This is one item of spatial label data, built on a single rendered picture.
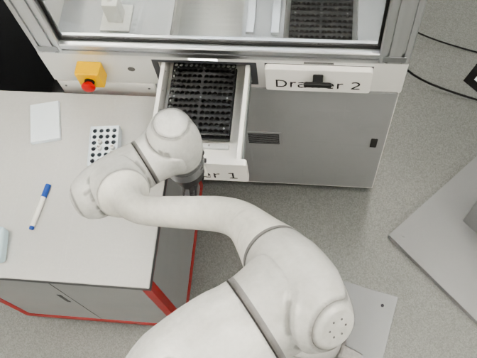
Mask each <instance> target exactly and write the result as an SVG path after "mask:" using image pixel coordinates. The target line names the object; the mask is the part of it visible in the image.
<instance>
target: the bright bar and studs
mask: <svg viewBox="0 0 477 358"><path fill-rule="evenodd" d="M202 145H203V149H210V150H225V151H228V150H229V144H219V143H202Z"/></svg>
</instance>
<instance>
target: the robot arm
mask: <svg viewBox="0 0 477 358"><path fill-rule="evenodd" d="M203 155H204V151H203V145H202V137H201V135H200V132H199V130H198V128H197V126H196V125H195V124H194V122H193V121H192V120H191V119H190V117H189V116H188V115H187V114H186V113H185V112H183V111H182V110H180V109H176V108H166V109H162V110H160V111H159V112H158V113H156V114H155V116H154V117H153V118H152V119H151V121H150V123H149V125H148V127H147V129H146V130H145V131H144V132H143V133H142V134H141V135H140V136H139V137H138V138H137V139H135V140H134V141H132V142H131V143H128V144H126V145H125V146H122V147H120V148H117V149H115V150H114V151H112V152H110V153H108V154H106V155H105V156H103V157H101V158H100V159H98V160H97V161H95V162H93V163H92V164H91V165H89V166H87V167H86V168H85V169H84V170H83V171H82V172H81V173H80V174H79V175H78V176H77V177H76V178H75V179H74V180H73V182H72V184H71V186H70V191H69V194H70V200H71V202H72V205H73V206H74V208H75V209H76V211H77V213H78V214H79V215H81V216H82V217H86V218H87V219H101V218H105V217H107V216H112V217H118V218H124V219H126V220H128V221H130V222H133V223H136V224H142V225H147V226H154V227H169V228H178V229H195V230H204V231H211V232H219V233H222V234H225V235H227V236H229V237H230V238H231V239H232V241H233V243H234V245H235V247H236V250H237V252H238V255H239V257H240V260H241V263H242V265H243V268H242V269H241V270H240V271H239V272H238V273H236V274H235V275H234V276H232V277H231V278H230V279H229V280H227V281H225V282H223V283H222V284H220V285H219V286H217V287H215V288H212V289H210V290H208V291H206V292H204V293H202V294H200V295H199V296H197V297H196V298H193V299H192V300H190V301H189V302H187V303H185V304H184V305H182V306H181V307H179V308H178V309H177V310H175V311H174V312H172V313H171V314H169V315H168V316H167V317H165V318H164V319H162V320H161V321H160V322H159V323H157V324H156V325H154V326H153V327H152V328H151V329H149V331H147V332H146V333H145V334H144V335H142V336H141V338H140V339H139V340H138V341H137V342H136V343H135V345H134V346H133V347H132V348H131V350H130V351H129V353H128V354H127V355H126V357H125V358H362V354H361V353H360V352H357V351H356V350H354V349H351V348H350V347H347V346H346V345H345V344H346V341H347V338H348V337H349V335H350V334H351V331H352V329H353V327H354V311H353V305H352V302H351V299H350V296H349V293H348V291H347V289H346V287H345V285H344V282H343V281H342V279H341V276H340V274H339V271H338V270H337V268H336V267H335V265H334V264H333V263H332V262H331V260H330V259H329V258H328V257H327V256H326V254H325V253H324V252H323V251H322V250H321V249H320V248H319V247H318V246H317V245H316V244H315V243H314V242H312V241H311V240H309V239H308V238H307V237H305V236H303V235H302V234H300V233H299V232H298V231H297V230H296V229H294V228H293V227H291V226H289V225H287V224H285V223H284V222H281V221H280V220H278V219H276V218H274V217H273V216H271V215H269V214H268V213H267V212H265V211H263V210H262V209H260V208H258V207H256V206H255V205H252V204H251V203H249V202H246V201H243V200H240V199H236V198H232V197H222V196H197V186H198V183H199V182H200V181H201V180H202V179H203V176H208V173H207V169H206V167H205V164H204V163H206V162H207V159H206V158H204V156H203ZM168 178H171V179H173V180H174V181H175V182H176V183H177V184H178V185H179V186H181V187H182V196H149V192H150V189H151V188H152V187H153V186H155V185H157V184H158V183H160V182H162V181H163V180H166V179H168ZM193 191H194V192H193Z"/></svg>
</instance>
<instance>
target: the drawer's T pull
mask: <svg viewBox="0 0 477 358"><path fill-rule="evenodd" d="M304 87H314V88H331V83H330V82H323V75H313V80H312V82H304Z"/></svg>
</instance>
